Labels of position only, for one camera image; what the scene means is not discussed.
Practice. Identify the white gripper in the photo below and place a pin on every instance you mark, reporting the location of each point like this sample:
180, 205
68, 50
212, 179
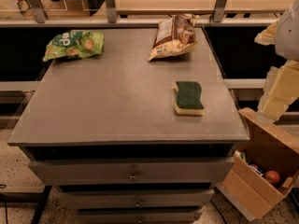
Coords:
288, 34

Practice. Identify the green rice chip bag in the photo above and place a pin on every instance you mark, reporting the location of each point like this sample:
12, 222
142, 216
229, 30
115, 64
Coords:
75, 45

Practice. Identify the brown white snack bag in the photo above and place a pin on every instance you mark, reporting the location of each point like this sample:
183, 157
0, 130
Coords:
176, 36

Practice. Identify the green yellow sponge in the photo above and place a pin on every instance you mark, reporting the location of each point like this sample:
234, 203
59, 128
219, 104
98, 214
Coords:
188, 98

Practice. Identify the blue packet in box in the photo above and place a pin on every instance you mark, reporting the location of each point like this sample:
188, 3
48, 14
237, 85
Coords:
255, 168

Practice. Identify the cardboard box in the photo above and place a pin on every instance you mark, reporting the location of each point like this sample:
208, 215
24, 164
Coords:
271, 148

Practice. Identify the red apple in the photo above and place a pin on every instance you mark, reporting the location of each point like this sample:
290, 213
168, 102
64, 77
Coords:
272, 177

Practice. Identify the grey drawer cabinet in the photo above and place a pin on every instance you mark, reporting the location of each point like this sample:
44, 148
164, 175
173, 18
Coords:
104, 132

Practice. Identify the colourful package on shelf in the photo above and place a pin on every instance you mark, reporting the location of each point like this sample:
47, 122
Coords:
25, 8

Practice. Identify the grey metal shelf post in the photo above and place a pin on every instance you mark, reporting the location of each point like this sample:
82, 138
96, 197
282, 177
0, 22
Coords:
39, 14
218, 12
111, 11

